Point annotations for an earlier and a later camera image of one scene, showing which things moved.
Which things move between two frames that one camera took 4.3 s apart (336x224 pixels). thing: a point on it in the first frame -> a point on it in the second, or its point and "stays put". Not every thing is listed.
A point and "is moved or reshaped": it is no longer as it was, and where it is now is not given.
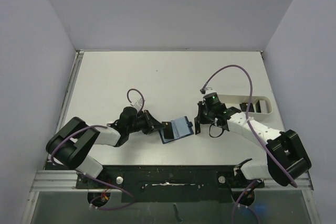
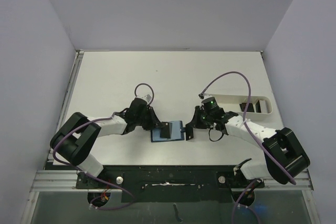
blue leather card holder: [181, 127] is moved or reshaped
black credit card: [197, 125] is moved or reshaped
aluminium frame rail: [55, 181] stays put
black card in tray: [243, 107] stays put
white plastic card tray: [259, 105] stays put
